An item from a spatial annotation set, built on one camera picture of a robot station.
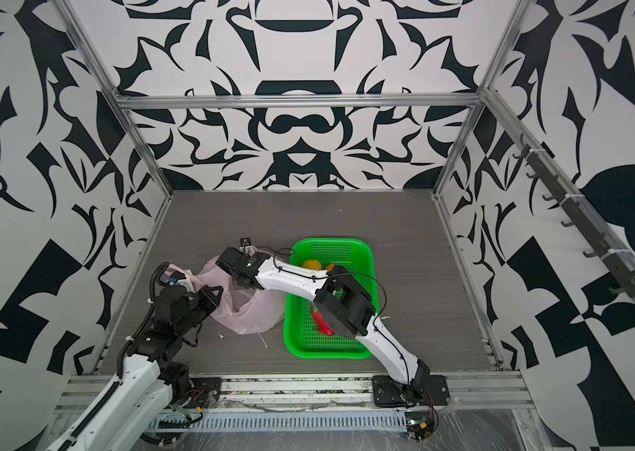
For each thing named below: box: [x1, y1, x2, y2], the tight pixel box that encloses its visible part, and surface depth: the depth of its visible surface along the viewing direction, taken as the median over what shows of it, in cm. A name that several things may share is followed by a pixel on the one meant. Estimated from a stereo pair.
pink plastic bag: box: [165, 254, 287, 335], surface depth 81 cm
